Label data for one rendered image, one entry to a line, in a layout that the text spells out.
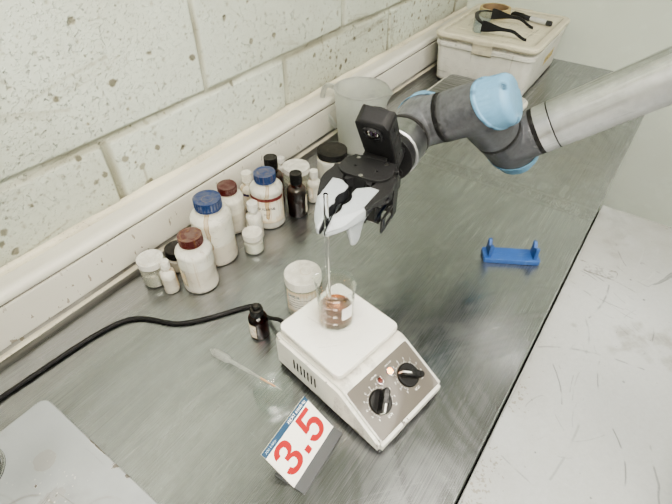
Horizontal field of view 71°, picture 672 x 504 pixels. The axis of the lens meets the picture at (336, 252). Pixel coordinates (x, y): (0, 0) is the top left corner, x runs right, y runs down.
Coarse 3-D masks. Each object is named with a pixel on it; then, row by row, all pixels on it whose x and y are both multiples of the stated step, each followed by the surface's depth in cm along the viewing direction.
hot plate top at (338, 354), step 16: (368, 304) 67; (288, 320) 65; (304, 320) 65; (368, 320) 65; (384, 320) 65; (288, 336) 63; (304, 336) 63; (320, 336) 63; (336, 336) 63; (352, 336) 63; (368, 336) 63; (384, 336) 63; (320, 352) 61; (336, 352) 61; (352, 352) 61; (368, 352) 61; (336, 368) 59; (352, 368) 59
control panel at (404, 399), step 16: (400, 352) 64; (384, 368) 62; (368, 384) 60; (384, 384) 61; (400, 384) 62; (416, 384) 63; (432, 384) 64; (352, 400) 59; (368, 400) 59; (400, 400) 61; (416, 400) 62; (368, 416) 59; (384, 416) 59; (400, 416) 60; (384, 432) 58
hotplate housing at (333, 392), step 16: (400, 336) 65; (288, 352) 64; (304, 352) 63; (384, 352) 63; (416, 352) 65; (288, 368) 68; (304, 368) 63; (320, 368) 61; (368, 368) 61; (320, 384) 62; (336, 384) 59; (352, 384) 60; (336, 400) 60; (352, 416) 59; (368, 432) 58
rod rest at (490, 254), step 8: (488, 240) 86; (488, 248) 86; (496, 248) 87; (504, 248) 87; (512, 248) 87; (536, 248) 84; (488, 256) 85; (496, 256) 86; (504, 256) 86; (512, 256) 86; (520, 256) 86; (528, 256) 86; (536, 256) 84; (520, 264) 85; (528, 264) 85; (536, 264) 85
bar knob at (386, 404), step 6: (378, 390) 60; (384, 390) 59; (372, 396) 59; (378, 396) 60; (384, 396) 58; (390, 396) 60; (372, 402) 59; (378, 402) 59; (384, 402) 58; (390, 402) 60; (372, 408) 59; (378, 408) 59; (384, 408) 58; (390, 408) 60; (378, 414) 59; (384, 414) 59
